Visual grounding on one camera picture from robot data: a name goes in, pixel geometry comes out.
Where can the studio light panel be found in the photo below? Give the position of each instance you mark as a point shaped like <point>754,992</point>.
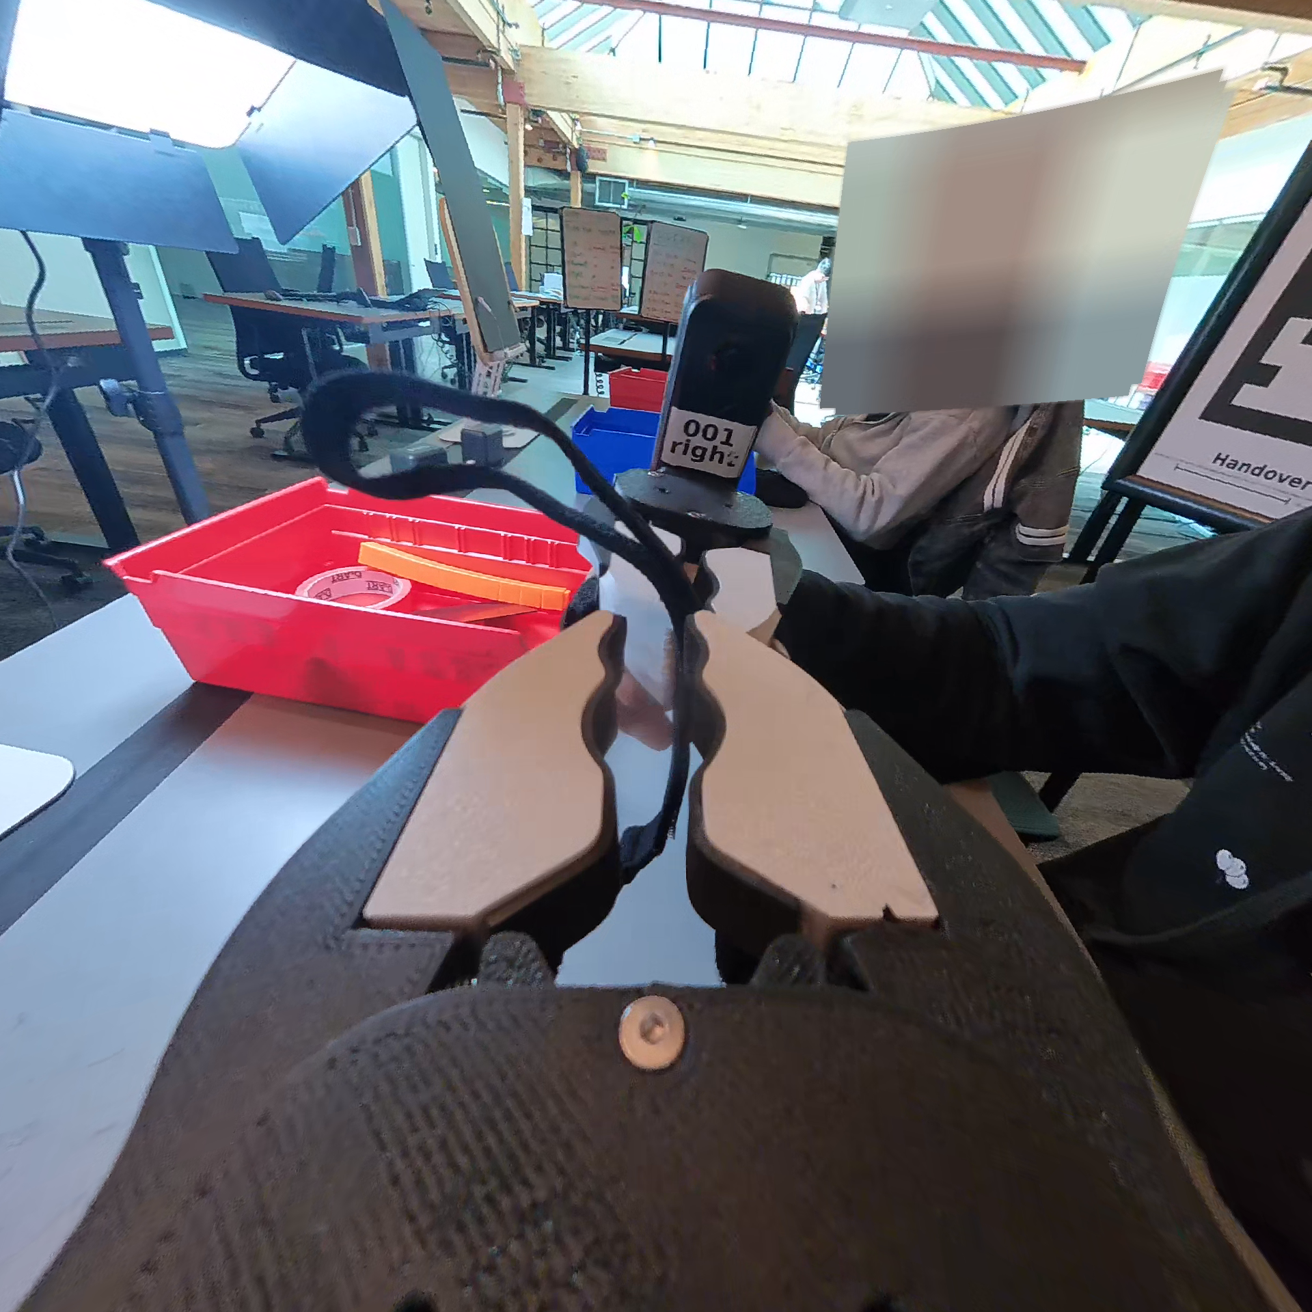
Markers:
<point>101,184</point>

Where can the person's right forearm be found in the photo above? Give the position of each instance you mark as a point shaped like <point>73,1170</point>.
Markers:
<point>1024,656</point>

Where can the black light stand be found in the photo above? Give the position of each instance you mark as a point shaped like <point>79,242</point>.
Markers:
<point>133,337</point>

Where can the black office chair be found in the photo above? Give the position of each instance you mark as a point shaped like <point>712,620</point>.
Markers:
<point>265,337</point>

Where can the black rounded object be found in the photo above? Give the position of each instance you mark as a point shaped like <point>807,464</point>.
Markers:
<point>781,492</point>

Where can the black board with wooden back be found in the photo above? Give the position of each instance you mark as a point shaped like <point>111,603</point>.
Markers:
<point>451,153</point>

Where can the tape roll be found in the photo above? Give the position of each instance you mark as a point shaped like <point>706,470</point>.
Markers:
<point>353,586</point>

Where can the red plastic bin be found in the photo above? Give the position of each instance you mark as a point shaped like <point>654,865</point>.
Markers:
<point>308,656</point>
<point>636,391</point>

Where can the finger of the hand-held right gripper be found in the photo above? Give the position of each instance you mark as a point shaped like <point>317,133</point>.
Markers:
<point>746,594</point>
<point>629,584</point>

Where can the brown notice board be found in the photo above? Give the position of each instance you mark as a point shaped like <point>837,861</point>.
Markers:
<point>592,256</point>
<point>673,272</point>

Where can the red ceiling pipe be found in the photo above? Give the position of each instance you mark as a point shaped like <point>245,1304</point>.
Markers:
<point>871,36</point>

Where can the small grey box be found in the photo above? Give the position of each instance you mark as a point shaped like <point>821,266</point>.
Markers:
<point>481,445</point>
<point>418,459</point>

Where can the orange plastic strip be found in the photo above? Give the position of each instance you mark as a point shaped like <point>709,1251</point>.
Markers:
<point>461,573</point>

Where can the wooden office desk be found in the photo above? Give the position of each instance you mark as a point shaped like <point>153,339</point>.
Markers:
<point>81,333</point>
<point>337,305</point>

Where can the black board on white stand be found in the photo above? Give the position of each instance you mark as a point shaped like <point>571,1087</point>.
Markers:
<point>25,784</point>

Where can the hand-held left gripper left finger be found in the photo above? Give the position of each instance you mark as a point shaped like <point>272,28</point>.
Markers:
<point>501,800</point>

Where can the blue plastic bin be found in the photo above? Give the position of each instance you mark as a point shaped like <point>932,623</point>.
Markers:
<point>615,445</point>

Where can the framed marker sign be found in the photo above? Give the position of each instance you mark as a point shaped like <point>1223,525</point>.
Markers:
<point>1249,409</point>

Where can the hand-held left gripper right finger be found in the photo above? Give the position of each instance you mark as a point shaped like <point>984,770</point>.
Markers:
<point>800,809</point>

